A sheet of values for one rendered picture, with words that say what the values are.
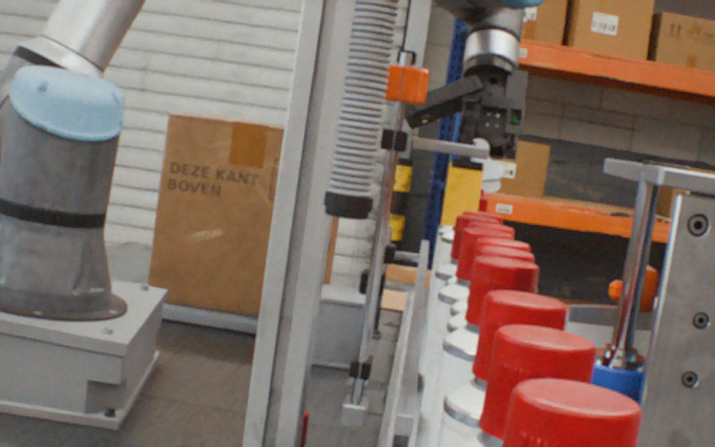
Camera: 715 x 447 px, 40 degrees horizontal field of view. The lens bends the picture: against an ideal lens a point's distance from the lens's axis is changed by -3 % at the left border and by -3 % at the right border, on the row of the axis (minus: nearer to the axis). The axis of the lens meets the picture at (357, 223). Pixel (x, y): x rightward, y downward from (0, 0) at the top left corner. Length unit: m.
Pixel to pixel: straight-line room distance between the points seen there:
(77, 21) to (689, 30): 4.03
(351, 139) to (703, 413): 0.37
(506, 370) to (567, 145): 5.20
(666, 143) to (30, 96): 4.89
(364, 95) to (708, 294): 0.36
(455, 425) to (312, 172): 0.47
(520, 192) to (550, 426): 4.45
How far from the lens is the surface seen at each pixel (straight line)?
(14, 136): 1.02
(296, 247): 0.84
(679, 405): 0.42
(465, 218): 0.76
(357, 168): 0.71
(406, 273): 2.05
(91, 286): 1.04
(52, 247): 1.01
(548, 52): 4.62
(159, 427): 1.00
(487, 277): 0.50
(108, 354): 0.96
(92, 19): 1.16
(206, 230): 1.45
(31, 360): 0.98
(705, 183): 0.41
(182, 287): 1.46
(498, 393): 0.32
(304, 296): 0.84
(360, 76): 0.71
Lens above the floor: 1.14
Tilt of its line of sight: 6 degrees down
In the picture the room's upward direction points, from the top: 8 degrees clockwise
